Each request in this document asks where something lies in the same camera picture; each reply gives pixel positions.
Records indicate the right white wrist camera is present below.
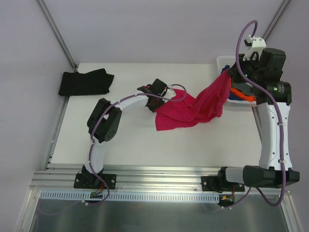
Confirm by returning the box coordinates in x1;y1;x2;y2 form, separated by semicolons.
243;35;266;61

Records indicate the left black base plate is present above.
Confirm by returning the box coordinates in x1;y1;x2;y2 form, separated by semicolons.
73;173;117;189

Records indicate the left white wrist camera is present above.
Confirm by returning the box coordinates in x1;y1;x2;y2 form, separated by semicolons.
162;85;177;99

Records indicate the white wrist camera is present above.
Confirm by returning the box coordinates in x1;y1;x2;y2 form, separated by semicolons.
162;85;177;99
243;35;266;61

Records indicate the black folded t shirt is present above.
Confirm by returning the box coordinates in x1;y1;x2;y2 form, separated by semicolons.
58;69;114;97

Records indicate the orange t shirt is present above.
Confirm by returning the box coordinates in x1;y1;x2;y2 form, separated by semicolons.
230;78;256;102

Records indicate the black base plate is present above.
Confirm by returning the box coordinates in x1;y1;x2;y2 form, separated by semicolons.
201;176;245;193
73;173;117;189

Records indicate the corner aluminium profile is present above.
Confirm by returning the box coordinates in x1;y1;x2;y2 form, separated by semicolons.
262;0;293;42
35;0;78;71

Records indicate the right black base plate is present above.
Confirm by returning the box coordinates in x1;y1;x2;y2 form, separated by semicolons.
201;176;245;193

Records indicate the white plastic basket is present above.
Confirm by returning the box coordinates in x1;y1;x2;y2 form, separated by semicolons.
216;56;256;107

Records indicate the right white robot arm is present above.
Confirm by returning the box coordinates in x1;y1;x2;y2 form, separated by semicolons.
216;48;300;191

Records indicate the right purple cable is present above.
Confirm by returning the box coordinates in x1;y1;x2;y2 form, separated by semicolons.
221;20;288;210

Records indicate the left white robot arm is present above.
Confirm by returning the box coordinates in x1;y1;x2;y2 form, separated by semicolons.
82;79;176;188

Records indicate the left corner aluminium profile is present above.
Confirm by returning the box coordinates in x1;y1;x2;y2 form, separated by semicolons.
35;0;78;71

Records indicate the pink t shirt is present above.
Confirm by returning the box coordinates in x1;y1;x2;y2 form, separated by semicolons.
155;71;230;131

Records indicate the left table edge rail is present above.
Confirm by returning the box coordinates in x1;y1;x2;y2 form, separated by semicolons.
42;97;69;171

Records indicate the right corner aluminium profile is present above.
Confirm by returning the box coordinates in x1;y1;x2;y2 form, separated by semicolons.
262;0;293;42

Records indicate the aluminium mounting rail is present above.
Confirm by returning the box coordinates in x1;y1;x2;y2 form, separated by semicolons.
29;164;290;194

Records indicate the white slotted cable duct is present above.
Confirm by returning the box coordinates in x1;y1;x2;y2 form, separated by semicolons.
40;190;219;203

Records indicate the grey t shirt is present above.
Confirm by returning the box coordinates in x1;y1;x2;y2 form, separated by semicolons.
232;83;253;96

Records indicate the purple cable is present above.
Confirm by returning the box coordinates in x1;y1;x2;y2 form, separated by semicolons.
221;20;288;210
84;84;186;206

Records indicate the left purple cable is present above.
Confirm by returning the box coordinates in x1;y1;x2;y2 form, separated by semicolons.
84;84;186;206

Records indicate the blue t shirt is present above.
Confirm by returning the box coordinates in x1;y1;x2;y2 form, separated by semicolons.
221;65;243;101

